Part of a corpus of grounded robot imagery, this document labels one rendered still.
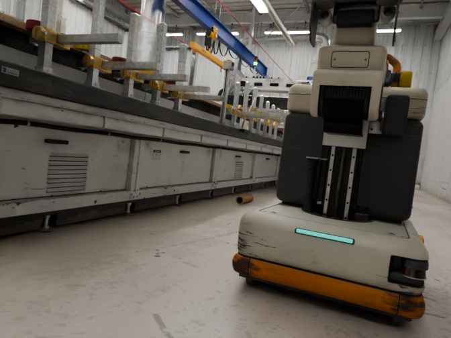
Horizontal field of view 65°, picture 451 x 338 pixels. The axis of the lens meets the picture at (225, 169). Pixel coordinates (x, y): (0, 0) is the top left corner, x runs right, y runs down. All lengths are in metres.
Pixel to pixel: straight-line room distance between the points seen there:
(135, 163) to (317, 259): 1.45
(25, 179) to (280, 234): 1.16
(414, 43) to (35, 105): 11.92
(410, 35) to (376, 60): 11.50
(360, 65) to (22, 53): 1.33
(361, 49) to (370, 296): 0.80
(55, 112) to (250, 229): 0.90
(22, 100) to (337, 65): 1.13
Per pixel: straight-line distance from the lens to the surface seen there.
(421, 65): 12.58
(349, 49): 1.33
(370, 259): 1.22
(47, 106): 1.57
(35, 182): 1.86
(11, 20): 1.67
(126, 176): 2.34
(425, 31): 12.86
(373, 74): 1.26
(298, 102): 1.58
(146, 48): 7.49
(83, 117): 1.70
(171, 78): 1.81
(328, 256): 1.23
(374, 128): 1.44
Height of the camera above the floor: 0.49
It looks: 3 degrees down
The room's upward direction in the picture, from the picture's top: 7 degrees clockwise
